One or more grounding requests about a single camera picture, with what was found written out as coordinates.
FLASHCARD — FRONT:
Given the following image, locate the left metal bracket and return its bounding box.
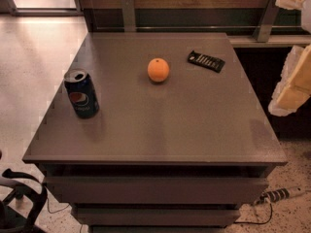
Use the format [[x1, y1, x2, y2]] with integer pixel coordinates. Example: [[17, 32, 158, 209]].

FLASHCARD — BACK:
[[121, 0, 136, 32]]

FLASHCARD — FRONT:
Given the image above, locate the right metal bracket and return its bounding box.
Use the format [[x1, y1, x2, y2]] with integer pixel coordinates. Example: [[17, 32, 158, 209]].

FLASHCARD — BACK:
[[253, 0, 279, 43]]

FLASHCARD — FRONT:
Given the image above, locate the blue pepsi can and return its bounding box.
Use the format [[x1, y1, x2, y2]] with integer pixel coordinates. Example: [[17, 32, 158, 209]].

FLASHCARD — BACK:
[[64, 69, 99, 118]]

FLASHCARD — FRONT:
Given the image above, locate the black office chair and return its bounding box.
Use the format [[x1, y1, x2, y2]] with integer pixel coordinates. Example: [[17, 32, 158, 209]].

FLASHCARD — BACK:
[[0, 169, 48, 233]]

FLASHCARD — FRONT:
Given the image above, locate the black power cable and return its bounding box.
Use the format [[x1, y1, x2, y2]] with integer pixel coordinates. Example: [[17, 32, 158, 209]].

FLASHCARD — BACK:
[[233, 201, 274, 226]]

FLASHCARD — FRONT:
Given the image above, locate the white power strip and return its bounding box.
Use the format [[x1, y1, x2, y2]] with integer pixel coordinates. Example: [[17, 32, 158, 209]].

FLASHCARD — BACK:
[[255, 186, 305, 205]]

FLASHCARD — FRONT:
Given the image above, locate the orange fruit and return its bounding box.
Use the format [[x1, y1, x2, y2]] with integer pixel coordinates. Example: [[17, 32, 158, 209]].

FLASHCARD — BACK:
[[148, 58, 170, 83]]

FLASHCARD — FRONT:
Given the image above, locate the metal bracket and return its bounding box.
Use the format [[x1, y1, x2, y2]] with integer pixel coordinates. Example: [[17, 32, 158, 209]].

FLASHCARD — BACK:
[[253, 0, 279, 43], [121, 0, 136, 32]]

